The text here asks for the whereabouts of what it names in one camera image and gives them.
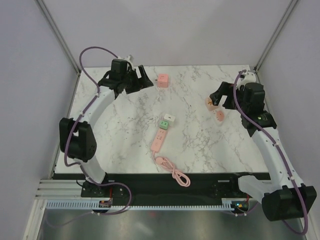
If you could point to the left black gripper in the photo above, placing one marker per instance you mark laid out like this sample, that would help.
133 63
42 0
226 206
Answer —
143 82

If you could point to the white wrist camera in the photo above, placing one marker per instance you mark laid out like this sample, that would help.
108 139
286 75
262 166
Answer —
128 58
247 77

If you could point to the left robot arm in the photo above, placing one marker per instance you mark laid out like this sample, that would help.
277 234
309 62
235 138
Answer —
76 138

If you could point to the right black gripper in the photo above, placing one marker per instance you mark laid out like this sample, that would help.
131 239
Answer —
225 89

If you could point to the beige deer cube socket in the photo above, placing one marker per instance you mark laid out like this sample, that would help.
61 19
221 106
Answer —
209 104

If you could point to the white charger adapter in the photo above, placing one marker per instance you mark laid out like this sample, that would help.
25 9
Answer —
170 119

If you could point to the green cube plug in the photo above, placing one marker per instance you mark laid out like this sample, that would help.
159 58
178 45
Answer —
164 125

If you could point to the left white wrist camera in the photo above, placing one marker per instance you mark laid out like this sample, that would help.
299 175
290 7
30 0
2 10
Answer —
128 58

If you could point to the white slotted cable duct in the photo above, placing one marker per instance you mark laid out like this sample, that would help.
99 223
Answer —
95 204

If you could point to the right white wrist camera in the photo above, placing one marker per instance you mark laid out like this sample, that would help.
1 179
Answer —
247 77

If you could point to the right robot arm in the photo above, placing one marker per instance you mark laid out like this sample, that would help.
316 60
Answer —
286 196

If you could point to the small salmon charger plug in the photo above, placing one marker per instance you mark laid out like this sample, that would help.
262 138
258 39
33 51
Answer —
220 116

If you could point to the white triangular power strip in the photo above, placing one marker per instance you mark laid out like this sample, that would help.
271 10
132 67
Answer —
214 114

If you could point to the pink cube socket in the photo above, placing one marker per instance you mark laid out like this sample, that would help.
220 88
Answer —
162 80

